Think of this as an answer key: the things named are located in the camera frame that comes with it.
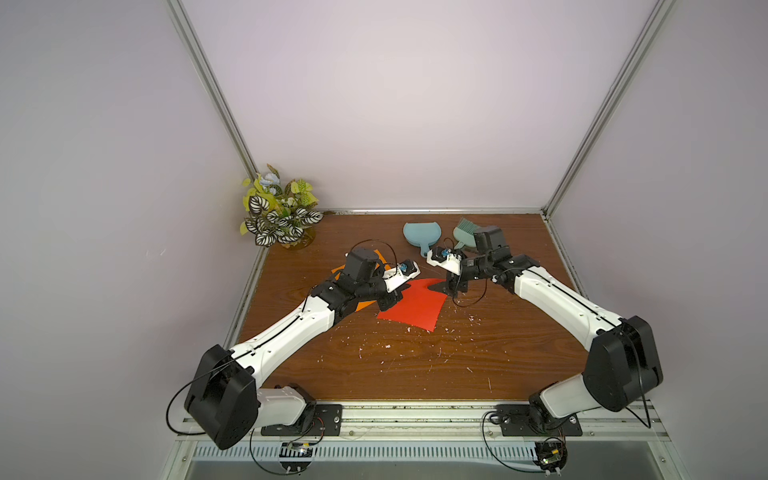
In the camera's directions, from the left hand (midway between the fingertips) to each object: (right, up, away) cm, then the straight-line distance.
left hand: (410, 283), depth 78 cm
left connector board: (-29, -42, -6) cm, 52 cm away
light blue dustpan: (+7, +13, +34) cm, 37 cm away
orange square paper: (-7, +7, -14) cm, 17 cm away
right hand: (+7, +5, +3) cm, 9 cm away
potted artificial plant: (-40, +20, +12) cm, 46 cm away
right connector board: (+33, -40, -8) cm, 53 cm away
